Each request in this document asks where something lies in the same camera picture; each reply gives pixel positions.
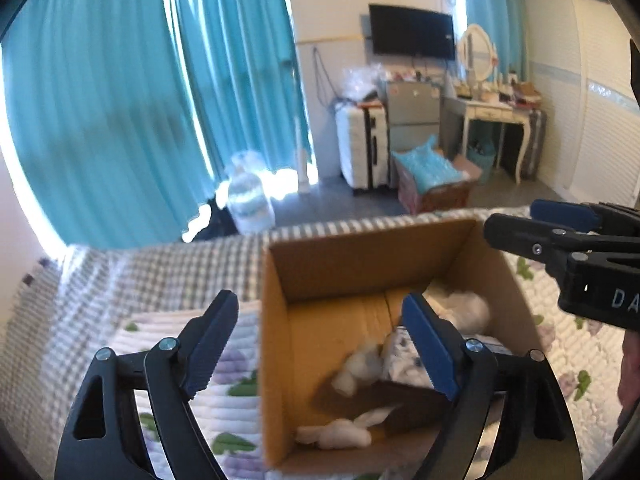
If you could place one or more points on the brown cardboard box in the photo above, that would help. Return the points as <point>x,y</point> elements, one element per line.
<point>320,330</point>

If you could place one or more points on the pink cardboard box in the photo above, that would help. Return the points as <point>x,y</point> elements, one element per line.
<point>440,195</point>

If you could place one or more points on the teal curtain beside wardrobe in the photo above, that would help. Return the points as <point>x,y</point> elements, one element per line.
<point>492,5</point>

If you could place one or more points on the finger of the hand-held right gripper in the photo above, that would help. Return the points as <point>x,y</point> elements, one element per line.
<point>565,214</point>
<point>517,237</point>

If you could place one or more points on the white long sock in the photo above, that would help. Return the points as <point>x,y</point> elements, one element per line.
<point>340,432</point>

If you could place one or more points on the floral quilted bedspread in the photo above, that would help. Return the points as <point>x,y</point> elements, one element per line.
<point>235,410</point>

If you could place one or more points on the oval white vanity mirror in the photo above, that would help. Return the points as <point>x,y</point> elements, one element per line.
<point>475,52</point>

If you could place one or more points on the grey striped suitcase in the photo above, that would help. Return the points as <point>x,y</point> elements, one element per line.
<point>537,142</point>

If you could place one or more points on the teal cushion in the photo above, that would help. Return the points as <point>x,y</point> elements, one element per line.
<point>429,167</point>

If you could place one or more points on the patterned white cloth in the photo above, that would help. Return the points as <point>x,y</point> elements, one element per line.
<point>404,360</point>

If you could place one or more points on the dark floor object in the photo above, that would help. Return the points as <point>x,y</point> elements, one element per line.
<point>215,222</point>

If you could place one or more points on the black wall television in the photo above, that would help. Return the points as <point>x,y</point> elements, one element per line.
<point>412,30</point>

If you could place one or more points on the wide teal curtain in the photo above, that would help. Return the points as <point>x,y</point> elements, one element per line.
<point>100,110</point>

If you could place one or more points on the person's right forearm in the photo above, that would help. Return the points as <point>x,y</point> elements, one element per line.
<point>630,380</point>

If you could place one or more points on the clear water jug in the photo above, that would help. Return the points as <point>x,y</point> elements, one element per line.
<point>248,195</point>

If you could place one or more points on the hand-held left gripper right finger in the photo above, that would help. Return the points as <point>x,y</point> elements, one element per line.
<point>429,350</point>

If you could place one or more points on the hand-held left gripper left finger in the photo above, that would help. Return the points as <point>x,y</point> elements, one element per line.
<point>214,346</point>

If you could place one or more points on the narrow teal curtain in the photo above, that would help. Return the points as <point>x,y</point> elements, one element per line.
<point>240,70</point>

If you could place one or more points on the white dressing table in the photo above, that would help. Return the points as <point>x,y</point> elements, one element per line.
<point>487,110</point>

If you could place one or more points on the clear plastic bag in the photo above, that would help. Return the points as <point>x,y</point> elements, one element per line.
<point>361,84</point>

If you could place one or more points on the white fluffy cloth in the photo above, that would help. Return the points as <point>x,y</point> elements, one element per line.
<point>467,310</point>

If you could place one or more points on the clutter of cosmetics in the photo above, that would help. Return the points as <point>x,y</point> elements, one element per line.
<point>517,91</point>

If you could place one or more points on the white rolled sock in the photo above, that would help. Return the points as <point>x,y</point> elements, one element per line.
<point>361,366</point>

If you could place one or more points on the grey mini fridge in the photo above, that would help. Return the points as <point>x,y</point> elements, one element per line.
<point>412,115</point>

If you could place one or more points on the teal wastebasket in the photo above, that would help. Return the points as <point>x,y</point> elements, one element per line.
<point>481,157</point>

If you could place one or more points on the white wardrobe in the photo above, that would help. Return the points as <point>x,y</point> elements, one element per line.
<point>595,110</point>

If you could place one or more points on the white suitcase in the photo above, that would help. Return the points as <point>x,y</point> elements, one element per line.
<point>357,147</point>

